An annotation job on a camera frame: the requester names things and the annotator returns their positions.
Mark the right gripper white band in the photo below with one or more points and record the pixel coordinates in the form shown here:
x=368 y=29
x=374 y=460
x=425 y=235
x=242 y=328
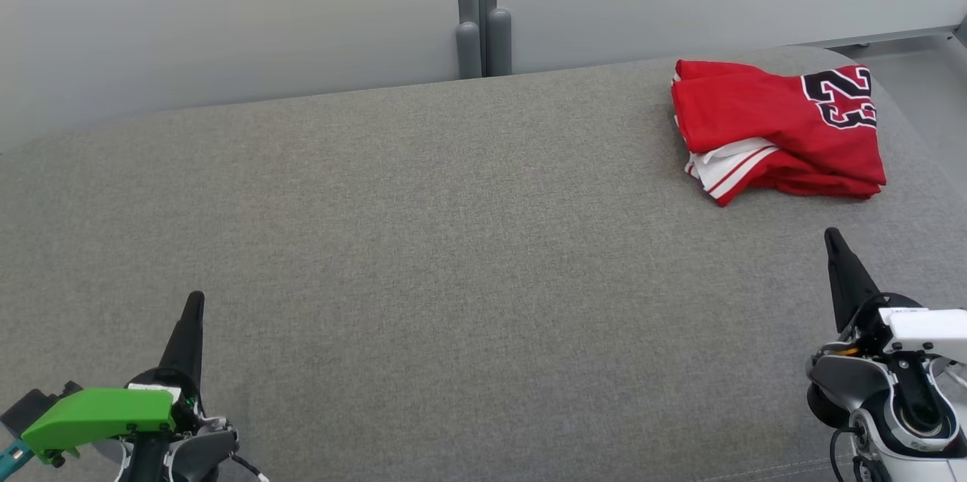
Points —
x=929 y=327

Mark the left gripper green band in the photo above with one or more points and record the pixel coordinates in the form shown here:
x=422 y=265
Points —
x=98 y=418

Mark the red shorts white trim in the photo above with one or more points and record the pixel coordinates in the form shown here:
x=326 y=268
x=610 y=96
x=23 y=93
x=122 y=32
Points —
x=831 y=189

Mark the red white basketball jersey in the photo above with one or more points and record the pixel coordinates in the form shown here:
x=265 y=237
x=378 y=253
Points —
x=755 y=112

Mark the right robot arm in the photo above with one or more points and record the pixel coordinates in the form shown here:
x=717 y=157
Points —
x=850 y=380

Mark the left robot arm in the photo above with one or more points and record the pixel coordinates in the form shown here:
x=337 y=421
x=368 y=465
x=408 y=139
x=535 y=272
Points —
x=196 y=455

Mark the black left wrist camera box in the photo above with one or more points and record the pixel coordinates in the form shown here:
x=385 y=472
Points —
x=34 y=403

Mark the grey metal frame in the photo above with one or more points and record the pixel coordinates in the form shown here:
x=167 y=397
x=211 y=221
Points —
x=962 y=30

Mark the grey partition post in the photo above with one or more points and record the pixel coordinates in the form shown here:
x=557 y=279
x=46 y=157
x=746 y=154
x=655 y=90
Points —
x=498 y=44
x=468 y=51

